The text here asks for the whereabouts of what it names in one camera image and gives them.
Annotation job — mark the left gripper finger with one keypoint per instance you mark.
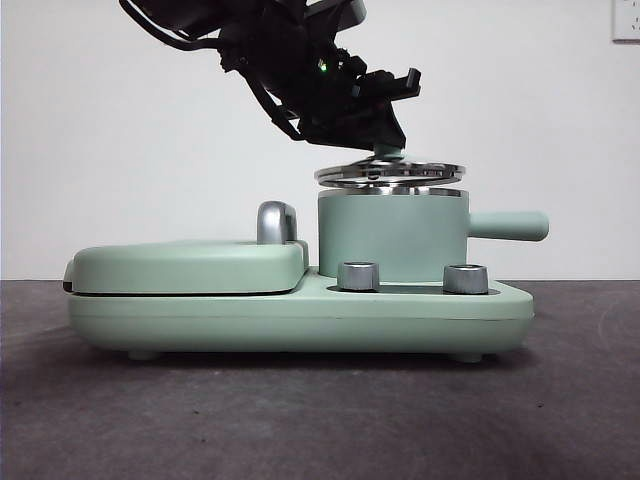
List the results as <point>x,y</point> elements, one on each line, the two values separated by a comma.
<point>360,127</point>

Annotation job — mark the glass lid with green knob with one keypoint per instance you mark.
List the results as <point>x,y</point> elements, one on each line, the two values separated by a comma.
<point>387,150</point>

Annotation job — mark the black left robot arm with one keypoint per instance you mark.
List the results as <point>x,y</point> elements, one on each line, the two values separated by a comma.
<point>290,50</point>

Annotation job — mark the silver control knob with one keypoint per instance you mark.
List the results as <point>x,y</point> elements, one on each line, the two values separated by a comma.
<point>465,279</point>
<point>357,276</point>

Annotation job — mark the mint green breakfast machine base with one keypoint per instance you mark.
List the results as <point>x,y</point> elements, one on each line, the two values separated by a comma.
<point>300,320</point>

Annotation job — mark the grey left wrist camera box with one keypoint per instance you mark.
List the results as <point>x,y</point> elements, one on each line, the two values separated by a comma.
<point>345,12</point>

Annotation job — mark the white wall socket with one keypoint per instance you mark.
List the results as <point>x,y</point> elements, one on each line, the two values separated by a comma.
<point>627,20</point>

